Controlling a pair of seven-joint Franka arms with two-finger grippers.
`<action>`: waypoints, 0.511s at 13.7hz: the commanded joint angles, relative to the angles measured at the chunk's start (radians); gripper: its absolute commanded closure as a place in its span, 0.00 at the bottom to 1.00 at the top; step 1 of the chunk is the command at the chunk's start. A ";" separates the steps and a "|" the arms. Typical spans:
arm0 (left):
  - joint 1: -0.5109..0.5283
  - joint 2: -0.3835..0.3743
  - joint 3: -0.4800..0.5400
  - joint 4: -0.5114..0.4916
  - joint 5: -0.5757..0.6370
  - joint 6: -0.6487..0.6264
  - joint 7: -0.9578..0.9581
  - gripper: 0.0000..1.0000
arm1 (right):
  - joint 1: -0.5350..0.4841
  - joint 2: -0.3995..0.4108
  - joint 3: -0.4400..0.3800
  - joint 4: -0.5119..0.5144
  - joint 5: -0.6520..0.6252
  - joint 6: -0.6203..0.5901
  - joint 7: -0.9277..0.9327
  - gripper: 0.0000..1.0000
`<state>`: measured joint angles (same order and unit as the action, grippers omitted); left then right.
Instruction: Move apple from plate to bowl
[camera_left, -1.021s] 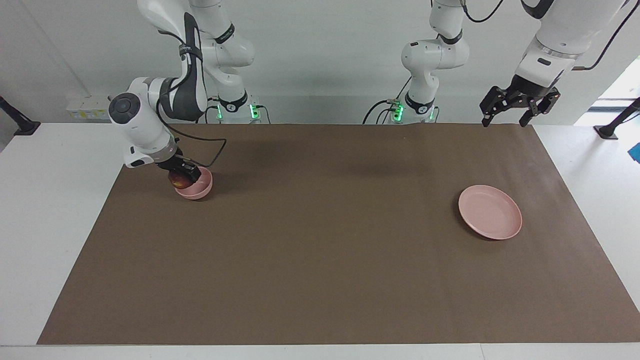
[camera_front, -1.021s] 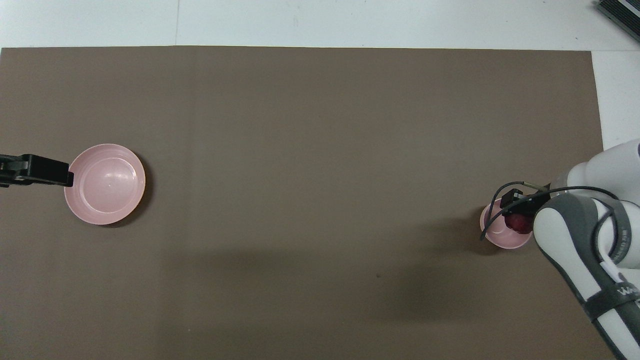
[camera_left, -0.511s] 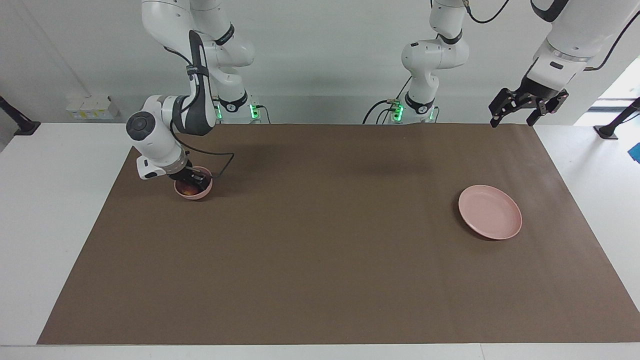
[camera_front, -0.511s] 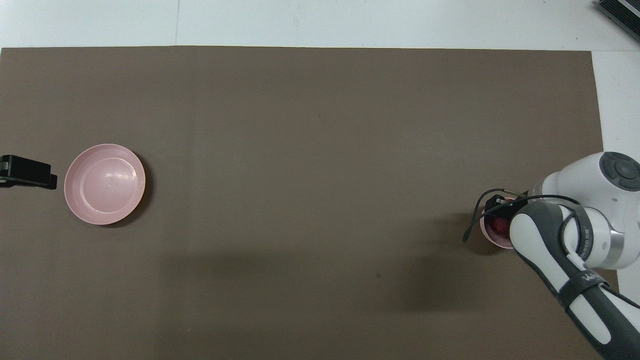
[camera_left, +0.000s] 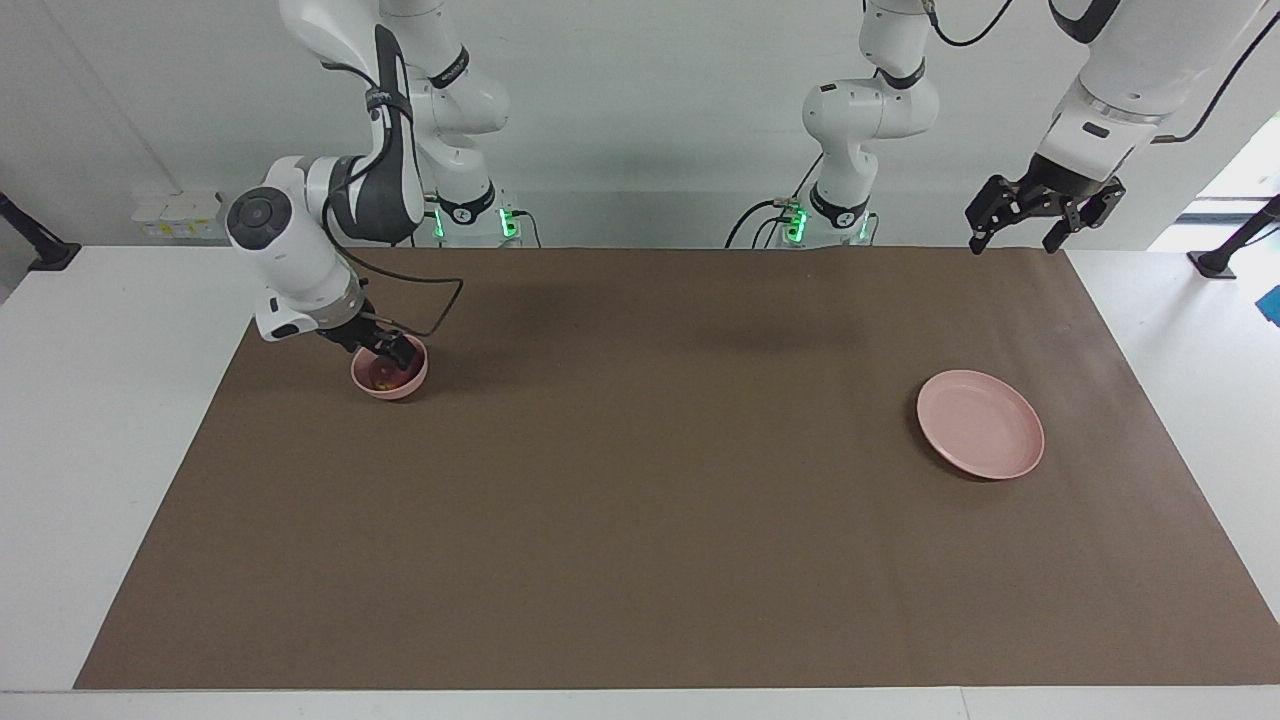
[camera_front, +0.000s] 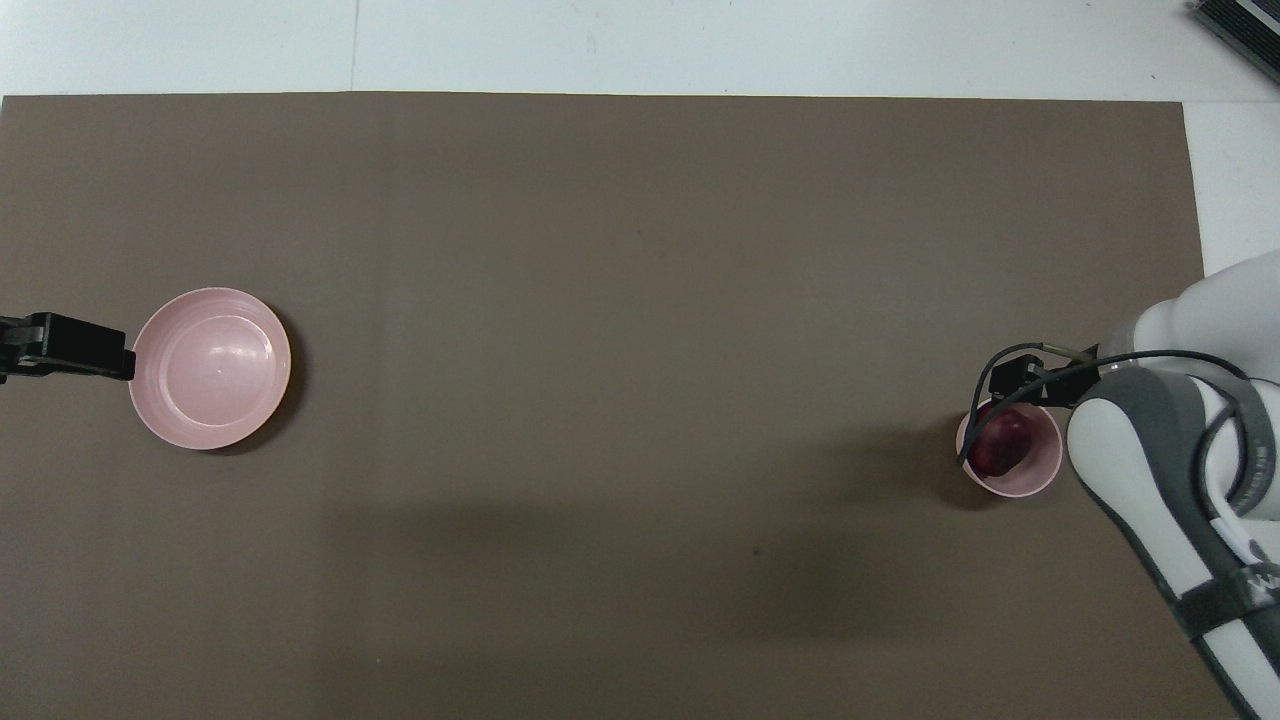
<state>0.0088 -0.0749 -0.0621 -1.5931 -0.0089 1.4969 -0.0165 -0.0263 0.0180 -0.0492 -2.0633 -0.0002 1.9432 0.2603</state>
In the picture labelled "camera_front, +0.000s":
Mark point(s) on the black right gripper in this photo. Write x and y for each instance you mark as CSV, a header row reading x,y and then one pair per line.
x,y
1065,385

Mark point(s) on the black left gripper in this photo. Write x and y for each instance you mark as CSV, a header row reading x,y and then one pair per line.
x,y
22,345

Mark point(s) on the dark red apple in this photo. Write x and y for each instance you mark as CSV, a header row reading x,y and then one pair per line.
x,y
1003,445

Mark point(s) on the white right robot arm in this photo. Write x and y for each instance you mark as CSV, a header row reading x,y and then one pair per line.
x,y
1140,470

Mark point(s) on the pink bowl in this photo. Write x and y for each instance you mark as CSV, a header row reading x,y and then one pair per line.
x,y
1045,470

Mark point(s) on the pink round plate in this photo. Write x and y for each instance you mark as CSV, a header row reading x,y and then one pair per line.
x,y
210,368

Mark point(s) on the brown paper table mat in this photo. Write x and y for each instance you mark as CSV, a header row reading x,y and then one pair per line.
x,y
620,300

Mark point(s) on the grey ribbed device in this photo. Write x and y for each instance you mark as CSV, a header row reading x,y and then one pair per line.
x,y
1245,30

